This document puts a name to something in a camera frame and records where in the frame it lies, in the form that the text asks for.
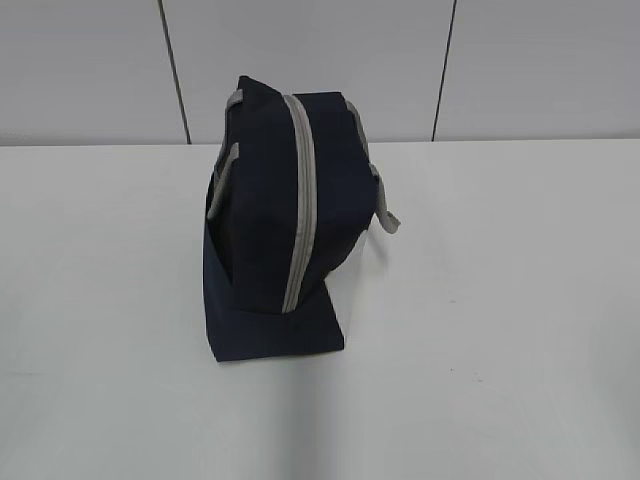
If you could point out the navy insulated lunch bag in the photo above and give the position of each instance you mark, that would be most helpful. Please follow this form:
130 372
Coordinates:
291 199

